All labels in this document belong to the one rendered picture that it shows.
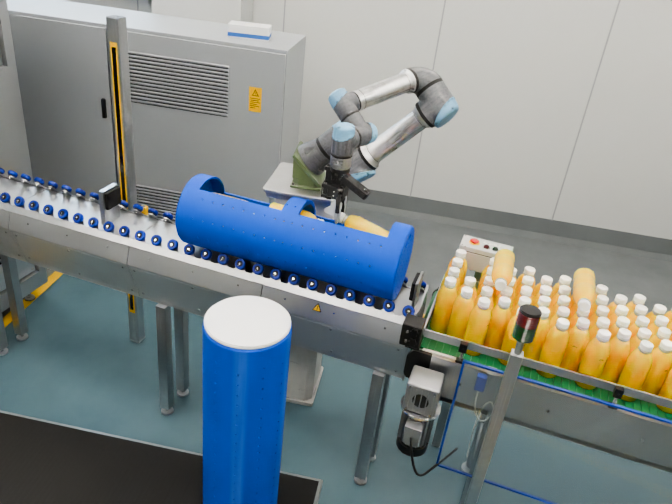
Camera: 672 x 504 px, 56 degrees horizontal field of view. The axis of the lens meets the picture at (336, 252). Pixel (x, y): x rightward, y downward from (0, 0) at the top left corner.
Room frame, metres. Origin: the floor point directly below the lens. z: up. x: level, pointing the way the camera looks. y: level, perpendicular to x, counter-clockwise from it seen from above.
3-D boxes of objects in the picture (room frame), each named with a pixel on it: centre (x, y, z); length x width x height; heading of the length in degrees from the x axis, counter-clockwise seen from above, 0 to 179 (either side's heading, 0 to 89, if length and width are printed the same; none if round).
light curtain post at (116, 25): (2.71, 1.03, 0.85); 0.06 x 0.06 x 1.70; 74
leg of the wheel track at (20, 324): (2.61, 1.62, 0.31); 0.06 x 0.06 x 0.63; 74
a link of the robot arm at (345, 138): (2.08, 0.02, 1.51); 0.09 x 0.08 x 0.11; 141
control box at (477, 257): (2.20, -0.59, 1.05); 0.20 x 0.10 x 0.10; 74
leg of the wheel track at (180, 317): (2.34, 0.68, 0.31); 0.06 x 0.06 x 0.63; 74
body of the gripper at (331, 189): (2.08, 0.03, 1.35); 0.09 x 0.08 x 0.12; 74
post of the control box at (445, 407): (2.20, -0.59, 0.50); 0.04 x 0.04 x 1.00; 74
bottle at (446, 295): (1.89, -0.41, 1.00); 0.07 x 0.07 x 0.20
